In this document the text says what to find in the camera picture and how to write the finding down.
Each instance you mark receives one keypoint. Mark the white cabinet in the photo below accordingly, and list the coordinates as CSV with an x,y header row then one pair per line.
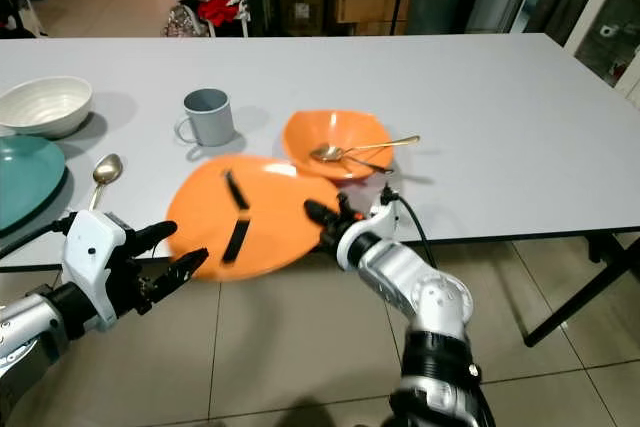
x,y
610,27

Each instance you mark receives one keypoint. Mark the gold spoon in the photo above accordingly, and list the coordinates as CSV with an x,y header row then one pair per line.
x,y
106,167
326,153

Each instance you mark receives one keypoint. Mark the red bag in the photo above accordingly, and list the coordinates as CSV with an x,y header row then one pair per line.
x,y
220,9

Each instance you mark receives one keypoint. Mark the teal plate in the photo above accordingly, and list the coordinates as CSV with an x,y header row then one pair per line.
x,y
30,182

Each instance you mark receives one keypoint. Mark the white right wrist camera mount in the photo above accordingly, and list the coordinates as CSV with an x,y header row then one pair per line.
x,y
380,225

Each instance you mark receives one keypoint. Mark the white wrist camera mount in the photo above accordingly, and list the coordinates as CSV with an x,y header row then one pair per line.
x,y
95,252
380,225

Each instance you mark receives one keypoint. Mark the large cardboard box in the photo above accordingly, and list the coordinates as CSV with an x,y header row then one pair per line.
x,y
370,2

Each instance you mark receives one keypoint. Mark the patterned bag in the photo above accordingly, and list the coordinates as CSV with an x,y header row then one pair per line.
x,y
185,22

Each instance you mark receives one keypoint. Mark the small cardboard box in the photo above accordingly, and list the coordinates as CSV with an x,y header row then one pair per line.
x,y
302,2

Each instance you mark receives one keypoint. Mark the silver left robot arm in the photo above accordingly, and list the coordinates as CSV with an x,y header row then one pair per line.
x,y
40,347

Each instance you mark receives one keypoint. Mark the orange plate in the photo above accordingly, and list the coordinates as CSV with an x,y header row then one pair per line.
x,y
285,212

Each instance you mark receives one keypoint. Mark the black table leg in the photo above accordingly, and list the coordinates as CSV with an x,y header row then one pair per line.
x,y
585,292

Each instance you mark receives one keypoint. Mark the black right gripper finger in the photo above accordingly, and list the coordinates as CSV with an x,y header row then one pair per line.
x,y
327,216

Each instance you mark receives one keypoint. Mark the white ribbed bowl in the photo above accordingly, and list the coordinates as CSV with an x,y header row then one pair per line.
x,y
45,107

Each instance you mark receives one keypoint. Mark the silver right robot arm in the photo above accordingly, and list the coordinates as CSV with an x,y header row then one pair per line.
x,y
435,297

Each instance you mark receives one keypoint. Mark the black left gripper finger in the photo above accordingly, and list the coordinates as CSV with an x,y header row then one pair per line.
x,y
183,269
155,233

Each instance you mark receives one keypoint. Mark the orange bowl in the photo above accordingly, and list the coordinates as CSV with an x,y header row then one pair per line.
x,y
335,127

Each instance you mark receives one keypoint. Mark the grey mug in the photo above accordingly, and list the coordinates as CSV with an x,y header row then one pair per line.
x,y
208,119

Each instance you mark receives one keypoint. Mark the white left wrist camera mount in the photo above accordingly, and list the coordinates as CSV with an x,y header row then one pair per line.
x,y
95,252

